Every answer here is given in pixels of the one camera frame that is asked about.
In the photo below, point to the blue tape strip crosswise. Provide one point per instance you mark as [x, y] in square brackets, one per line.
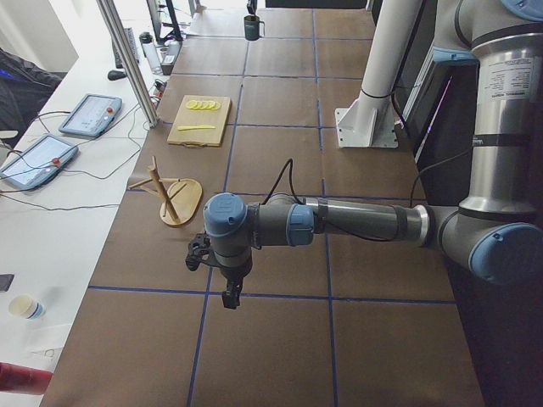
[274, 295]

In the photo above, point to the clear water bottle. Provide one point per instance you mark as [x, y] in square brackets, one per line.
[150, 52]

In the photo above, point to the white paper cup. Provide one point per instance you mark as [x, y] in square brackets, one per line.
[26, 307]

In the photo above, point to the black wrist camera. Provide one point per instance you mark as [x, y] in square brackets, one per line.
[199, 252]

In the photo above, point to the black control cabinet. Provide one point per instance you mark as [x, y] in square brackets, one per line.
[438, 103]

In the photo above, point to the wooden cutting board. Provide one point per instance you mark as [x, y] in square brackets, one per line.
[200, 138]

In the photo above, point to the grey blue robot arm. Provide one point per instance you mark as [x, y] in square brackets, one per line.
[490, 232]

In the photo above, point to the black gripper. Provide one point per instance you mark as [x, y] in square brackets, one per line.
[233, 275]

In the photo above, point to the black computer mouse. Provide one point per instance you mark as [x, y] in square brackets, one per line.
[115, 75]

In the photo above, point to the yellow plastic knife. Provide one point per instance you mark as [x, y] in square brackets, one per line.
[195, 127]

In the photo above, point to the wooden cup storage rack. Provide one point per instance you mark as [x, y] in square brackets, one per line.
[180, 196]

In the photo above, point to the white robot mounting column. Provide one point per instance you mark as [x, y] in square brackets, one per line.
[368, 122]

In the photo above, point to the red cylindrical object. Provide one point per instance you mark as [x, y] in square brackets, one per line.
[25, 380]

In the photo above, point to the aluminium frame post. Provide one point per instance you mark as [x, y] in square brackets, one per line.
[116, 30]

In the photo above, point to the black smartphone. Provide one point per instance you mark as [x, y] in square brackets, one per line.
[5, 282]

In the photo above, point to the blue teach pendant tablet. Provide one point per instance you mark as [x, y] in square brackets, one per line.
[39, 163]
[92, 115]

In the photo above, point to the teal mug with yellow interior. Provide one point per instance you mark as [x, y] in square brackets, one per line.
[254, 28]

